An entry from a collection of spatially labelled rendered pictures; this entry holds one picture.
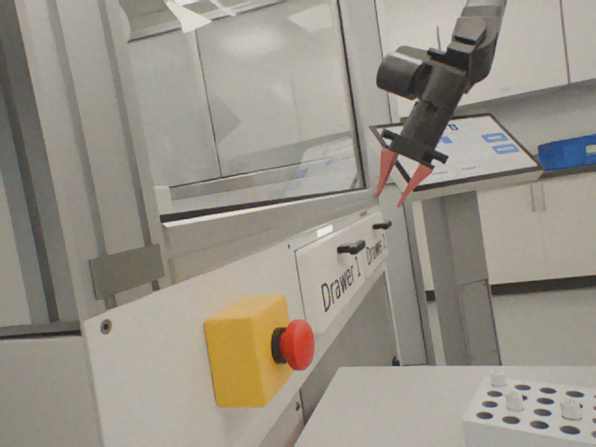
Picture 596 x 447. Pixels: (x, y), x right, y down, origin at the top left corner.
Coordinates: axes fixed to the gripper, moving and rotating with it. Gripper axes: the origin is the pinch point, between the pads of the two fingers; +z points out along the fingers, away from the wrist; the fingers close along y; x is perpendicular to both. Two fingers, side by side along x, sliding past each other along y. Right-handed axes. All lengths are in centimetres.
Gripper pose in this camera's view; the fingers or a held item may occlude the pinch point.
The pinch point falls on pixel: (389, 196)
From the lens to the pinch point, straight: 69.3
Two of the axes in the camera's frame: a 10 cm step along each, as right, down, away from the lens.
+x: -3.2, 1.3, -9.4
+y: -8.6, -4.5, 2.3
